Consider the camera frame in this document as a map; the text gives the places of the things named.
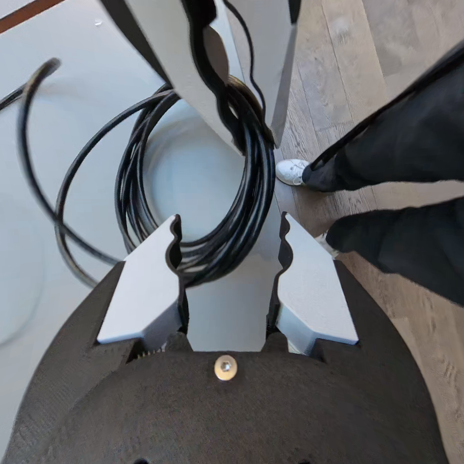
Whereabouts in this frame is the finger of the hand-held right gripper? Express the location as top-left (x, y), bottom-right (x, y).
top-left (222, 0), bottom-right (302, 150)
top-left (100, 0), bottom-right (276, 157)

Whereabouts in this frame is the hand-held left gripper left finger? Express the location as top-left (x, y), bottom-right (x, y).
top-left (97, 214), bottom-right (189, 349)

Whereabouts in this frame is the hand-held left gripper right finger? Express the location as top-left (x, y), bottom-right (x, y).
top-left (266, 211), bottom-right (359, 356)

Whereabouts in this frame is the long black cable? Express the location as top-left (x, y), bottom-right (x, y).
top-left (0, 45), bottom-right (464, 290)

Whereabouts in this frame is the grey desk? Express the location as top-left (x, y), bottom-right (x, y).
top-left (0, 0), bottom-right (290, 352)

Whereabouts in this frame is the white shoe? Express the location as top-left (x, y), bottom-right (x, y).
top-left (315, 232), bottom-right (341, 259)
top-left (276, 159), bottom-right (311, 186)

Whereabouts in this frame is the person's dark clothing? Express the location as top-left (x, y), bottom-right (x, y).
top-left (303, 45), bottom-right (464, 305)

